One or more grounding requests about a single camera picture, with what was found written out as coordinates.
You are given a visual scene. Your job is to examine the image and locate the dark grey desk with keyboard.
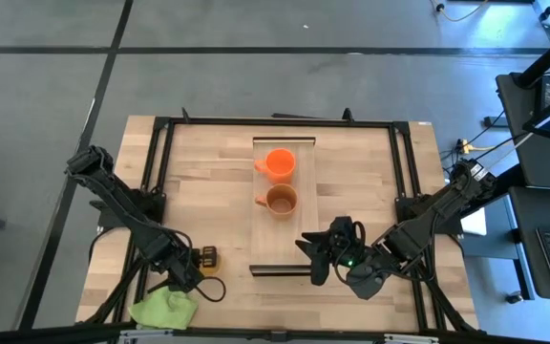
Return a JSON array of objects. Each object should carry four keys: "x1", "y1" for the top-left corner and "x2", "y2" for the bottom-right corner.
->
[{"x1": 508, "y1": 185, "x2": 550, "y2": 302}]

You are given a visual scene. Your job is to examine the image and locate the green cloth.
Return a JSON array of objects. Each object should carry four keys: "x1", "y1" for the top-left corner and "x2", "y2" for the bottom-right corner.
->
[{"x1": 128, "y1": 285, "x2": 199, "y2": 331}]

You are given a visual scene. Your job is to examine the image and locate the bright orange mug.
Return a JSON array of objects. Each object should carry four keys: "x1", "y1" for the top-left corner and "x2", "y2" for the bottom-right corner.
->
[{"x1": 254, "y1": 147, "x2": 298, "y2": 185}]

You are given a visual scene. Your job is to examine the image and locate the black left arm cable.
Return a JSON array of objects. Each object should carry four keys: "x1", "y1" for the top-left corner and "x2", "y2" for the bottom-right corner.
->
[{"x1": 193, "y1": 275, "x2": 227, "y2": 303}]

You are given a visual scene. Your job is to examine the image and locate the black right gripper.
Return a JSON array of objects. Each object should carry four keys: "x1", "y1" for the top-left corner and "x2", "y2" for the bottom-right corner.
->
[{"x1": 295, "y1": 215, "x2": 376, "y2": 287}]

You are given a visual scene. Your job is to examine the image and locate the yellow extension cord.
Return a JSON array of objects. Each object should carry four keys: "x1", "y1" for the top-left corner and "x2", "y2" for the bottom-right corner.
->
[{"x1": 455, "y1": 138, "x2": 500, "y2": 155}]

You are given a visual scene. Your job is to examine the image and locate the wooden shelf with black frame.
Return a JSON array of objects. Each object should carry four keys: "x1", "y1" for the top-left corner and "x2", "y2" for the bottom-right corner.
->
[{"x1": 248, "y1": 137, "x2": 321, "y2": 277}]

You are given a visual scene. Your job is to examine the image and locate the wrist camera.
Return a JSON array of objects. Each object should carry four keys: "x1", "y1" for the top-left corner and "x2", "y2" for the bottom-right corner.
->
[
  {"x1": 345, "y1": 260, "x2": 389, "y2": 301},
  {"x1": 169, "y1": 267, "x2": 205, "y2": 293}
]

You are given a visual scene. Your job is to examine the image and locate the black table rail frame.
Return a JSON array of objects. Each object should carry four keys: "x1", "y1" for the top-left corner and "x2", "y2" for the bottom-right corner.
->
[{"x1": 83, "y1": 107, "x2": 481, "y2": 335}]

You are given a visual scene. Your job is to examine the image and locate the tan orange mug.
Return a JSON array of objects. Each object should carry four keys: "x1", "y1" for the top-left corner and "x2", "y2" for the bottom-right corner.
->
[{"x1": 254, "y1": 183, "x2": 299, "y2": 221}]

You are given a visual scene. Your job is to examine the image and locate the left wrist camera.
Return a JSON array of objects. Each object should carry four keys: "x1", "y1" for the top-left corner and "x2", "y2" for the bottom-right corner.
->
[{"x1": 169, "y1": 267, "x2": 205, "y2": 293}]

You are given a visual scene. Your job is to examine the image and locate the black diagonal pole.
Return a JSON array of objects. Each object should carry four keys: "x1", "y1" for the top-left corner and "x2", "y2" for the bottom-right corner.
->
[{"x1": 516, "y1": 35, "x2": 550, "y2": 88}]

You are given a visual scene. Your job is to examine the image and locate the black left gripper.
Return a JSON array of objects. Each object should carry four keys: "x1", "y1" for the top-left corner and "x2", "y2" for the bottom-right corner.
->
[{"x1": 158, "y1": 233, "x2": 219, "y2": 276}]

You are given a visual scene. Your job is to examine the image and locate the dark grey desk with laptop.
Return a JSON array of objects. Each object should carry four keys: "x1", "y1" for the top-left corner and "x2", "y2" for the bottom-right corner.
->
[{"x1": 496, "y1": 71, "x2": 550, "y2": 192}]

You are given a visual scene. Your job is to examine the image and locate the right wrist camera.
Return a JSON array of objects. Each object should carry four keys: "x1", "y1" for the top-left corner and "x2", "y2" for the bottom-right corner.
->
[{"x1": 345, "y1": 260, "x2": 389, "y2": 301}]

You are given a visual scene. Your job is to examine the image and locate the yellow floor cable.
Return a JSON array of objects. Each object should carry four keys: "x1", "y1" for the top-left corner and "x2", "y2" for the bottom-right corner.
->
[{"x1": 430, "y1": 0, "x2": 490, "y2": 24}]

